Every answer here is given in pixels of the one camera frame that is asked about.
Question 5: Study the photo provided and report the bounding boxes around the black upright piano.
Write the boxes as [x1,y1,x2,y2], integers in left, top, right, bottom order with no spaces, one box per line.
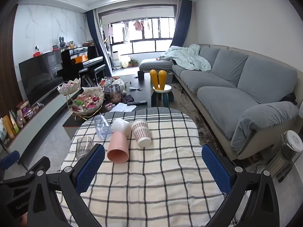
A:
[60,45,106,88]

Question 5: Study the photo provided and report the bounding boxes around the white plush toy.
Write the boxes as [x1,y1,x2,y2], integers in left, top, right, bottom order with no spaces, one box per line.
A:
[112,79,127,93]

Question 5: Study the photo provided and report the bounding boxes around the glass jar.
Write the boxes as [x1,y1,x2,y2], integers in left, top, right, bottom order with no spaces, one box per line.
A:
[108,84,122,104]

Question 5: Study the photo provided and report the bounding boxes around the electric heater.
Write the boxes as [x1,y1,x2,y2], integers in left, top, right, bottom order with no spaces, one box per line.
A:
[263,130,303,182]

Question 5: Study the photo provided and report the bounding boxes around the tiered white snack stand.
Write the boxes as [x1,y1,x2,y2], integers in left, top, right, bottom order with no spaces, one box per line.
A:
[57,78,105,117]

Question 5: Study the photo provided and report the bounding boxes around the grey sofa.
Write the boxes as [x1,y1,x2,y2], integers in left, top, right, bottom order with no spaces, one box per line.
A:
[139,44,299,160]

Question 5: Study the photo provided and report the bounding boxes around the clear blue plastic cup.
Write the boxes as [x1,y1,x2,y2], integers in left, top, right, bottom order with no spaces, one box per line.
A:
[94,115,113,139]

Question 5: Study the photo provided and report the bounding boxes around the clear glass cup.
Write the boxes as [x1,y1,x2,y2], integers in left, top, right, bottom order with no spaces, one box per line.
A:
[76,137,93,160]

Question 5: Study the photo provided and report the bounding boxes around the yellow-eared child stool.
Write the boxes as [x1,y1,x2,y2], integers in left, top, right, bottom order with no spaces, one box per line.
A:
[150,69,174,108]

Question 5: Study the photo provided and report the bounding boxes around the white cup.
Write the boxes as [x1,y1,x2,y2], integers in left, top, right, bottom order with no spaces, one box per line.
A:
[112,119,132,138]

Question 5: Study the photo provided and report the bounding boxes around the flat screen television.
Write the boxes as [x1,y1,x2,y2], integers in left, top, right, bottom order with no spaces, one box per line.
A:
[18,51,64,104]

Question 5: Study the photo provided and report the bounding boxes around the white air purifier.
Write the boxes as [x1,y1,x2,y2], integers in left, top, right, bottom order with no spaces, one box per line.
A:
[112,51,121,69]

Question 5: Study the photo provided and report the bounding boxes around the brown patterned paper cup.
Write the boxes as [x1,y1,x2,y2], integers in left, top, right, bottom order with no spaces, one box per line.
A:
[131,119,152,147]

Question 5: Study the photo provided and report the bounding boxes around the blue curtain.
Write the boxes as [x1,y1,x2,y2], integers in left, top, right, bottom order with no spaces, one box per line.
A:
[173,0,192,49]
[85,9,113,76]

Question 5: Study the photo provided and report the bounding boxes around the black coffee table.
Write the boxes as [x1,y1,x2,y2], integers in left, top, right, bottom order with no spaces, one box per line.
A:
[62,74,176,135]

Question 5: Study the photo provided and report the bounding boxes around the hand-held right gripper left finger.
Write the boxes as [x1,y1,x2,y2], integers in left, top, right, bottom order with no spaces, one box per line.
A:
[28,144,105,227]

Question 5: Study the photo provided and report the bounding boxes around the row of snack packets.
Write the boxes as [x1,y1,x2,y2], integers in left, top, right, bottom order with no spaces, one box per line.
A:
[0,100,39,145]

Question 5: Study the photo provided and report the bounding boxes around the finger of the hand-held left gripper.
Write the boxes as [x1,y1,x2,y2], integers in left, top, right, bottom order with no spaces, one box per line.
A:
[0,150,20,171]
[0,156,51,187]

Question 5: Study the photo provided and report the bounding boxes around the dark bag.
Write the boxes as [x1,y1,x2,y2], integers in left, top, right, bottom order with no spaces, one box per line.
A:
[280,92,297,104]

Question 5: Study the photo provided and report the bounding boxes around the grey television cabinet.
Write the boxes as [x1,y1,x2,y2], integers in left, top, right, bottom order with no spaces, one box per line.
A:
[0,91,71,156]

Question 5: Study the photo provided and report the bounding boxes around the black piano stool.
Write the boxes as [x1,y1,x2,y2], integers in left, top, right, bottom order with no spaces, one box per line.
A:
[79,68,97,88]

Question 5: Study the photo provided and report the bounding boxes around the white paper sheet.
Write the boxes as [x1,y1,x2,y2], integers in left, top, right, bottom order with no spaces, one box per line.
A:
[115,103,137,112]

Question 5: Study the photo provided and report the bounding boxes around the pink cup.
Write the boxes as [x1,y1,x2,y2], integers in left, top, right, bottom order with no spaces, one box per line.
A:
[107,131,132,164]

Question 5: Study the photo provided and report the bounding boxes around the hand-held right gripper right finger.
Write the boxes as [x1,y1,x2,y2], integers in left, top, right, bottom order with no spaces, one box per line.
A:
[202,144,280,227]

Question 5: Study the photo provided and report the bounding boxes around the checked tablecloth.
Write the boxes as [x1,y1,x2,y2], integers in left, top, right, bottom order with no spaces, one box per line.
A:
[55,107,237,227]

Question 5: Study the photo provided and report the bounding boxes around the light blue blanket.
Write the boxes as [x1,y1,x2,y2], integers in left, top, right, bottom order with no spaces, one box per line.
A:
[158,44,212,72]

